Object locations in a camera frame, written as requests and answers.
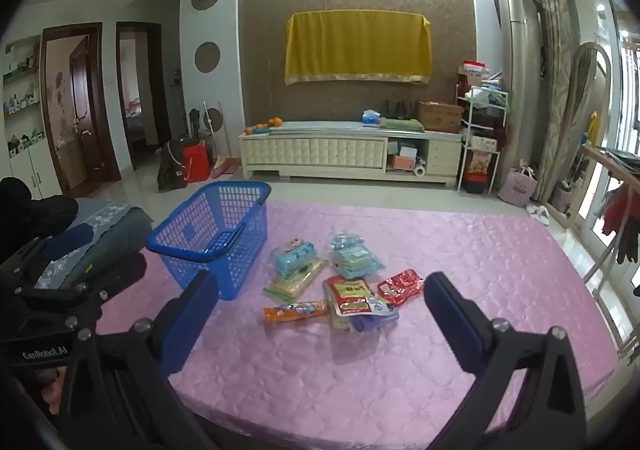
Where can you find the blue plastic basket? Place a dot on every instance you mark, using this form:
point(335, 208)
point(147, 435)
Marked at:
point(180, 252)

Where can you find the white slipper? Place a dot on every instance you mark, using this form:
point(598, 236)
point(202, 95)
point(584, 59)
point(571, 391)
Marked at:
point(543, 216)
point(532, 209)

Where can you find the blue white box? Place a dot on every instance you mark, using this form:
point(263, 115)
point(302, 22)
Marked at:
point(407, 149)

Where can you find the large red yellow snack packet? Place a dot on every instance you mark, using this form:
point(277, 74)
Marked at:
point(350, 297)

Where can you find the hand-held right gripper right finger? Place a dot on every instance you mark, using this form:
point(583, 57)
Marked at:
point(452, 315)

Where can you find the black cloth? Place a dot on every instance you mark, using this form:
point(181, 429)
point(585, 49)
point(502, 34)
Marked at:
point(30, 200)

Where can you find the blue tissue box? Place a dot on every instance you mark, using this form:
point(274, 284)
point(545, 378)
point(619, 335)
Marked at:
point(371, 116)

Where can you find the white shelf cabinet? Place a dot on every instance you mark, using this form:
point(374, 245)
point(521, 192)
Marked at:
point(22, 155)

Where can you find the light blue snack packet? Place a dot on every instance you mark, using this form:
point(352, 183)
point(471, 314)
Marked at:
point(297, 255)

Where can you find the round brown wall decoration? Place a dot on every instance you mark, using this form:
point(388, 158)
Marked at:
point(206, 59)
point(216, 116)

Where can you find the red bag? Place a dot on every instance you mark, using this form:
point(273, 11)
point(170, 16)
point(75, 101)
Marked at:
point(195, 163)

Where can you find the white paper roll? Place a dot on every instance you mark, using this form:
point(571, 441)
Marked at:
point(419, 171)

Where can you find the blue cracker packet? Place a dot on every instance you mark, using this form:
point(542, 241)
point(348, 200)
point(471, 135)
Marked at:
point(352, 255)

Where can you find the yellow hanging bag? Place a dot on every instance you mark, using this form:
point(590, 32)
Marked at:
point(592, 126)

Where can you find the red hanging garment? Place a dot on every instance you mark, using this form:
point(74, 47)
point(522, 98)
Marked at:
point(617, 210)

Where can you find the cream TV cabinet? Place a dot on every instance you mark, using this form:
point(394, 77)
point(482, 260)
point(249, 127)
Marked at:
point(310, 150)

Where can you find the orange printed carton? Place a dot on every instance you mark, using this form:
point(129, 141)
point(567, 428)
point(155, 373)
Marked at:
point(482, 163)

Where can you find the white metal rack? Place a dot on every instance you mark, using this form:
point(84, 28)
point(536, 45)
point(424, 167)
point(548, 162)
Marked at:
point(487, 103)

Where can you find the brown cardboard box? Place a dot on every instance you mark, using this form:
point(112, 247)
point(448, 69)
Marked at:
point(440, 116)

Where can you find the pink tablecloth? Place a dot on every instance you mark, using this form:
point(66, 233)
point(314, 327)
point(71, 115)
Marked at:
point(500, 255)

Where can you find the black tripod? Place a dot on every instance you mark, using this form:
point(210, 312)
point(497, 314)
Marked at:
point(195, 123)

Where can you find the orange sausage stick packet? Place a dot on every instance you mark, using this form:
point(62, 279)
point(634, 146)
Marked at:
point(295, 314)

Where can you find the patterned curtain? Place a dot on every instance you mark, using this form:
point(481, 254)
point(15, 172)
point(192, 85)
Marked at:
point(555, 55)

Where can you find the blue grey snack packet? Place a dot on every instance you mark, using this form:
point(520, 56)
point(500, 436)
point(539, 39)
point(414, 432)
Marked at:
point(370, 323)

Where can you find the standing air conditioner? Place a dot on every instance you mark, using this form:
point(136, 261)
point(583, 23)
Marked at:
point(522, 80)

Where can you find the red white box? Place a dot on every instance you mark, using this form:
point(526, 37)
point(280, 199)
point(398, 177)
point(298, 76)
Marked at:
point(472, 69)

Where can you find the black bag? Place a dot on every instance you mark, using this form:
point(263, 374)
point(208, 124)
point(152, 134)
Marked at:
point(172, 165)

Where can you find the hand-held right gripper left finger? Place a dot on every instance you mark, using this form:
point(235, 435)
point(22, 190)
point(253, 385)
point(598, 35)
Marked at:
point(186, 330)

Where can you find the green folded cloth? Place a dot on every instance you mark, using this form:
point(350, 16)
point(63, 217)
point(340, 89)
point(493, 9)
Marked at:
point(402, 124)

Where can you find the pink broom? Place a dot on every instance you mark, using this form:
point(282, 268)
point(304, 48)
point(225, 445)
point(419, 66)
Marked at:
point(225, 169)

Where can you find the pink bag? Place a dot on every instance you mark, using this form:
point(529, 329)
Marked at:
point(522, 185)

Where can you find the brown wooden door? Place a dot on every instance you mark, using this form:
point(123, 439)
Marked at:
point(75, 105)

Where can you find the yellow cloth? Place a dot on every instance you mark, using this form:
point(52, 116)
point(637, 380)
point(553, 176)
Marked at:
point(357, 48)

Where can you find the orange box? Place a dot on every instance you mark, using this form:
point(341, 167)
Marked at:
point(402, 162)

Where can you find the green cracker packet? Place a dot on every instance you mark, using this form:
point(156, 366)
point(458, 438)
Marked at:
point(295, 283)

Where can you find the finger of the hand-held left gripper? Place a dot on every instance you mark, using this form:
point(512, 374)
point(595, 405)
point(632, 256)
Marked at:
point(115, 277)
point(65, 238)

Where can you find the brown door frame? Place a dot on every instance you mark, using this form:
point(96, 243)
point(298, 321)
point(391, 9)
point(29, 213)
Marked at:
point(160, 95)

